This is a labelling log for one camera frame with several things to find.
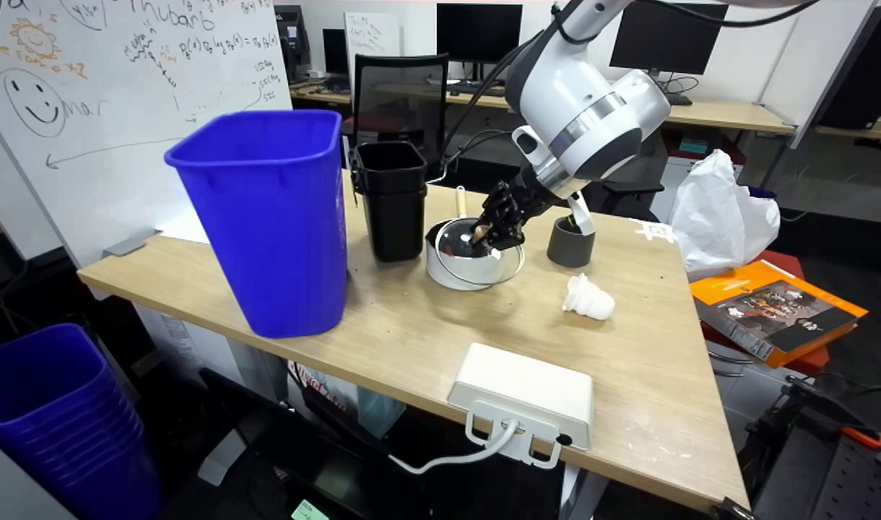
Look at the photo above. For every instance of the white power box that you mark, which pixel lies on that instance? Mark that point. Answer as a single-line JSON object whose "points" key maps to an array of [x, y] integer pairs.
{"points": [[527, 391]]}

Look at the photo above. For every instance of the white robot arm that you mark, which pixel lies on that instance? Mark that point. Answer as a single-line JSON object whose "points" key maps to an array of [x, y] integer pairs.
{"points": [[579, 127]]}

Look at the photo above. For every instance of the right whiteboard with smiley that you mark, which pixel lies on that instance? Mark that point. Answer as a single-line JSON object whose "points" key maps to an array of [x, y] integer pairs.
{"points": [[96, 89]]}

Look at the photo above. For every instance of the stack of blue bins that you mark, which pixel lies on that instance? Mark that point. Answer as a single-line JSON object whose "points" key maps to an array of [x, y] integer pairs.
{"points": [[69, 422]]}

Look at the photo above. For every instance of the grey cup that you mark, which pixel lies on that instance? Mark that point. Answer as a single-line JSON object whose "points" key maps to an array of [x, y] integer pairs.
{"points": [[568, 244]]}

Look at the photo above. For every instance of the white plastic bag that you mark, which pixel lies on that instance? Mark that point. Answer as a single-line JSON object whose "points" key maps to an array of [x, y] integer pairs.
{"points": [[719, 221]]}

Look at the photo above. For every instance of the glass lid with wooden knob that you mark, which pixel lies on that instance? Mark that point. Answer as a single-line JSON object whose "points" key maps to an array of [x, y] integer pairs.
{"points": [[479, 240]]}

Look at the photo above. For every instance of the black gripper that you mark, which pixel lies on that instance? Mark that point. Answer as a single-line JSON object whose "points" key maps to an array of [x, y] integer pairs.
{"points": [[509, 206]]}

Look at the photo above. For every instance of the wooden office desk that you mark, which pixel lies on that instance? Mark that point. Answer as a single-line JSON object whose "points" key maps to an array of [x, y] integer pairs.
{"points": [[701, 113]]}

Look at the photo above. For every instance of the black landfill bin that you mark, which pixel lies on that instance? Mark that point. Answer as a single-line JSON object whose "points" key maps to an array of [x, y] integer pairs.
{"points": [[392, 179]]}

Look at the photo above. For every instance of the black computer monitor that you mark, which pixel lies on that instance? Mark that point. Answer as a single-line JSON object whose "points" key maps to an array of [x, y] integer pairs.
{"points": [[670, 37]]}

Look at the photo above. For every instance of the orange book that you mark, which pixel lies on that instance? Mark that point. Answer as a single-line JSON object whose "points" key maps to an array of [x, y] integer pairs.
{"points": [[772, 312]]}

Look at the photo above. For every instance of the black mesh office chair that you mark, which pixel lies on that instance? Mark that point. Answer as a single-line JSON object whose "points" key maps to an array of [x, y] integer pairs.
{"points": [[402, 98]]}

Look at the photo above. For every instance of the blue paper recycling bin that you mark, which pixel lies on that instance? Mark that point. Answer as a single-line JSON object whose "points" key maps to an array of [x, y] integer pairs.
{"points": [[271, 193]]}

